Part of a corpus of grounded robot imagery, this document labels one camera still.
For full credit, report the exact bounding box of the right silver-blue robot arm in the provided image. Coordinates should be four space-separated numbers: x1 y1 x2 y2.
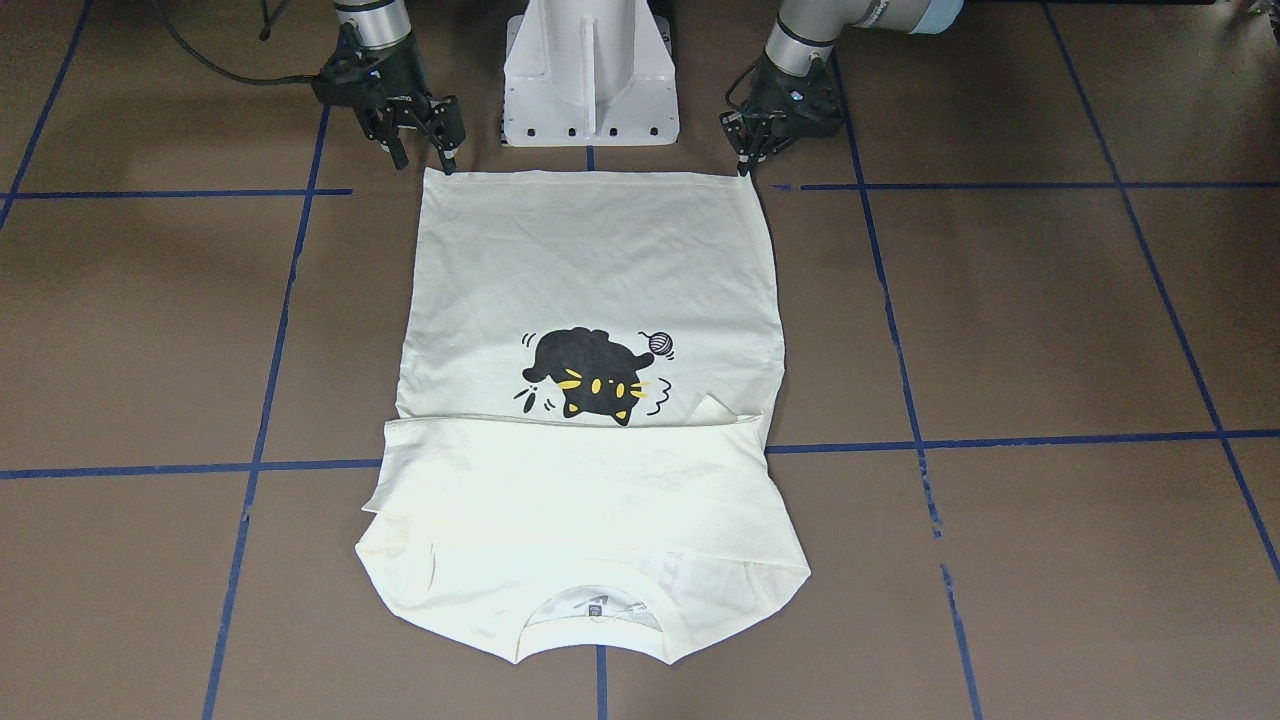
310 1 466 174

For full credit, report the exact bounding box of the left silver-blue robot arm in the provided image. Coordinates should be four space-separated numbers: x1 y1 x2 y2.
719 1 964 176

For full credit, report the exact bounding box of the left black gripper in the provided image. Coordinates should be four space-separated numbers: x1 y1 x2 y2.
719 55 844 177

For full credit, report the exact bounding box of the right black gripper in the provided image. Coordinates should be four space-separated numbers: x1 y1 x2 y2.
311 22 466 176

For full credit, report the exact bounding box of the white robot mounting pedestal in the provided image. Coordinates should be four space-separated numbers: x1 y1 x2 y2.
502 1 680 147

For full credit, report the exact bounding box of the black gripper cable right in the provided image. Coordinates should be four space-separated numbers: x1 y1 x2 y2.
148 0 332 88

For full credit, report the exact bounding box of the cream long-sleeve cat T-shirt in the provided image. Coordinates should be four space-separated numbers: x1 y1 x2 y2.
355 169 812 664

